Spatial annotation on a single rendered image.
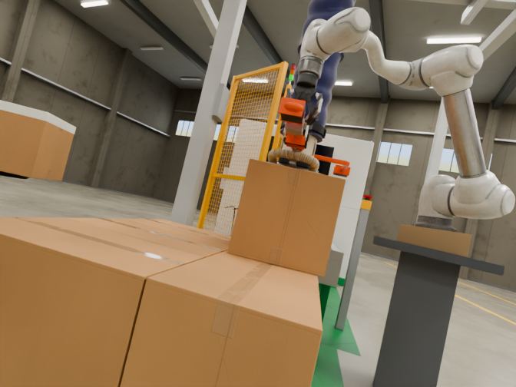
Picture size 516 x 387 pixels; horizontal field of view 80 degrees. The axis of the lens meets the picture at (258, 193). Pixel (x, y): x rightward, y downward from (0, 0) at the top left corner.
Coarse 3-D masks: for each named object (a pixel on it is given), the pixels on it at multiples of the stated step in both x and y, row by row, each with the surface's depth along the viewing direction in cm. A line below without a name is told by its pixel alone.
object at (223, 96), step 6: (222, 84) 276; (222, 90) 275; (228, 90) 288; (222, 96) 276; (228, 96) 291; (216, 102) 275; (222, 102) 279; (216, 108) 275; (222, 108) 282; (216, 114) 274; (222, 114) 286; (222, 120) 289
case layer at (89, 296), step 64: (0, 256) 76; (64, 256) 73; (128, 256) 83; (192, 256) 102; (0, 320) 74; (64, 320) 71; (128, 320) 68; (192, 320) 66; (256, 320) 64; (320, 320) 67; (0, 384) 73; (64, 384) 70; (128, 384) 67; (192, 384) 65; (256, 384) 62
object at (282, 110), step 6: (282, 102) 94; (300, 102) 93; (282, 108) 94; (282, 114) 95; (288, 114) 94; (294, 114) 93; (300, 114) 93; (282, 120) 101; (288, 120) 99; (294, 120) 98; (300, 120) 96
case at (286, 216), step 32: (256, 160) 126; (256, 192) 126; (288, 192) 125; (320, 192) 124; (256, 224) 125; (288, 224) 124; (320, 224) 123; (256, 256) 124; (288, 256) 123; (320, 256) 122
